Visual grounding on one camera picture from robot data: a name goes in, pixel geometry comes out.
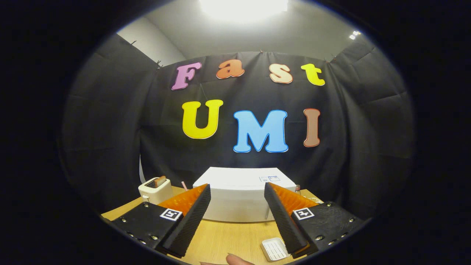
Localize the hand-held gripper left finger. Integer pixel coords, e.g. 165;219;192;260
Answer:
110;183;212;258

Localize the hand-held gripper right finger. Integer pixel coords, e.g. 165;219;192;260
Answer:
264;181;365;258

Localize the white microwave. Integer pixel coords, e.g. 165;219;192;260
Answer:
192;167;297;223

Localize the small white rectangular dish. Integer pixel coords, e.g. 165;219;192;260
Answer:
261;237;291;262

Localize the white toaster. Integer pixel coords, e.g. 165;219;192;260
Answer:
138;177;173;205

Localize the black backdrop cloth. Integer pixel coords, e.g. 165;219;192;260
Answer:
61;33;414;218

